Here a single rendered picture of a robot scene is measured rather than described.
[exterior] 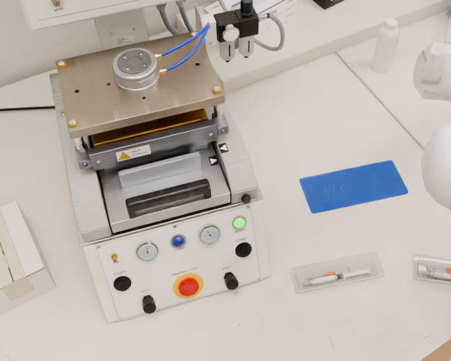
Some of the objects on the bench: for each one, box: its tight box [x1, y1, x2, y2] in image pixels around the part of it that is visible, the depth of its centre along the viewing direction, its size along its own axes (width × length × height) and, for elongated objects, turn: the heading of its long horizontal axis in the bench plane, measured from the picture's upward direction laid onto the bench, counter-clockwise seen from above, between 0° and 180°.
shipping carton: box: [0, 201, 57, 315], centre depth 118 cm, size 19×13×9 cm
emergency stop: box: [178, 278, 199, 297], centre depth 114 cm, size 2×4×4 cm, turn 108°
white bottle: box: [372, 19, 399, 72], centre depth 149 cm, size 5×5×14 cm
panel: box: [93, 203, 263, 322], centre depth 111 cm, size 2×30×19 cm, turn 108°
